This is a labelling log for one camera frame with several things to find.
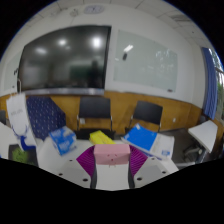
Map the blue tissue box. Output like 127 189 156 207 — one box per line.
48 125 78 157

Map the black chair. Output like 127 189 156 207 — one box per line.
75 95 116 140
124 100 164 134

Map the pink charger block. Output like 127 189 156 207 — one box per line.
93 143 131 167

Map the white ceiling device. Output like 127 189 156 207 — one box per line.
83 4 106 15

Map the navy dotted gift bag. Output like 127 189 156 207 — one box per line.
25 95 67 141

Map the blue curtain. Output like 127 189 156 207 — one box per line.
201 46 219 121

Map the large black wall screen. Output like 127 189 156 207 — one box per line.
17 25 113 97

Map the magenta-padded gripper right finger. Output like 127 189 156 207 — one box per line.
127 144 180 190

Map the large glass whiteboard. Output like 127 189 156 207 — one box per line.
113 29 179 94

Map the grey chair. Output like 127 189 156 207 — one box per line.
0 109 8 126

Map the yellow tissue pack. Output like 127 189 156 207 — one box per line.
88 130 117 146

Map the white paper bag blue deer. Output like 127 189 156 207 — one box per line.
5 79 38 152

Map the white side table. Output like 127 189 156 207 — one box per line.
181 119 219 164

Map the black mouse pad green print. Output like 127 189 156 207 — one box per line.
8 143 39 167

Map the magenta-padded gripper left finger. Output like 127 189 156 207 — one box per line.
54 144 98 190

